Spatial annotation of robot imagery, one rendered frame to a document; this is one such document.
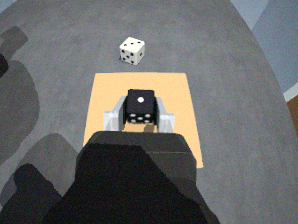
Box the white die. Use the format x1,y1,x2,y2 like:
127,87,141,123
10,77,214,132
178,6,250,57
120,37,145,65

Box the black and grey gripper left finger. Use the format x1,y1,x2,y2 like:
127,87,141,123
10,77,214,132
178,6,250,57
103,95,127,131

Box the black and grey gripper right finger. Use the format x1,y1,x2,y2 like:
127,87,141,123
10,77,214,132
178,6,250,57
153,96,175,133

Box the black die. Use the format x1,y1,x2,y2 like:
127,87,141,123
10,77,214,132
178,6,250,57
126,89,155,123

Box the peach flat square mat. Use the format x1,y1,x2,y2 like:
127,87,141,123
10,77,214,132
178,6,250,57
83,73,203,168

